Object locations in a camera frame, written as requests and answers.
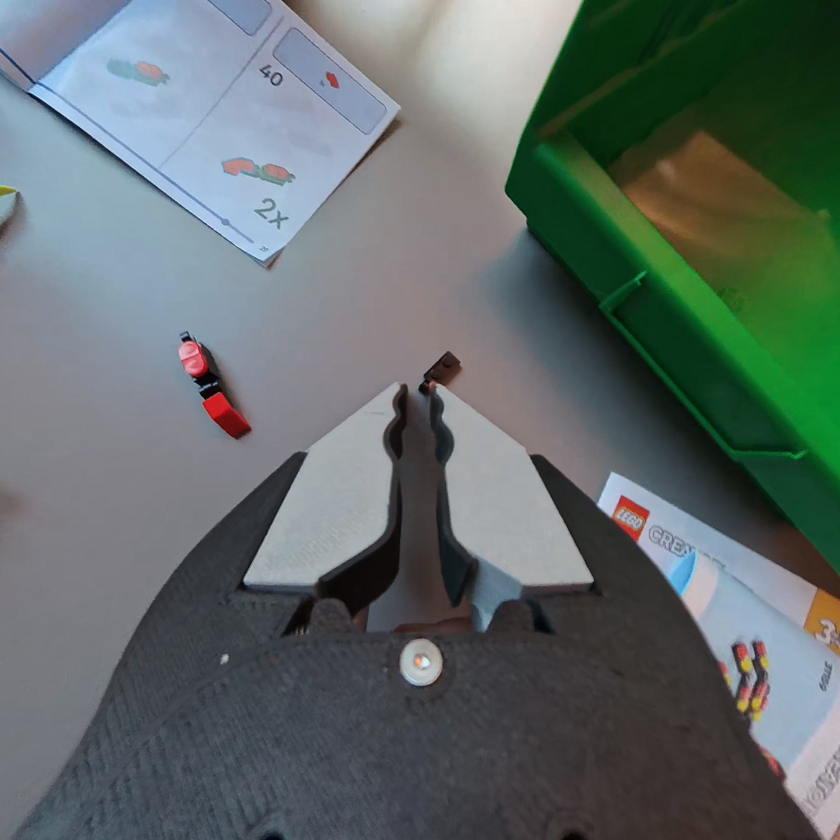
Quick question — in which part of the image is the open lego instruction booklet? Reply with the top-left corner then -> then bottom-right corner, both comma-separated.
0,0 -> 401,269

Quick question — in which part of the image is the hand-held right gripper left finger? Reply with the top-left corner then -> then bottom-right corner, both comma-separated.
243,381 -> 409,601

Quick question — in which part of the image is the small black lego piece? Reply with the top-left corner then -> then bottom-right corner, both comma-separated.
419,351 -> 462,395

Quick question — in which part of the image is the closed lego instruction booklet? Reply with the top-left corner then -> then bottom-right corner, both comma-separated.
596,471 -> 840,840

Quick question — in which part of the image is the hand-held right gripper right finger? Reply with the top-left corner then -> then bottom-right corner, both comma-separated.
428,384 -> 595,631

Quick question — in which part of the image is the short red black lego assembly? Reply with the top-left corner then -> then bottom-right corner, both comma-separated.
177,331 -> 252,439

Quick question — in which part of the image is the green plastic bin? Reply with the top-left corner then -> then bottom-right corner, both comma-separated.
504,0 -> 840,572

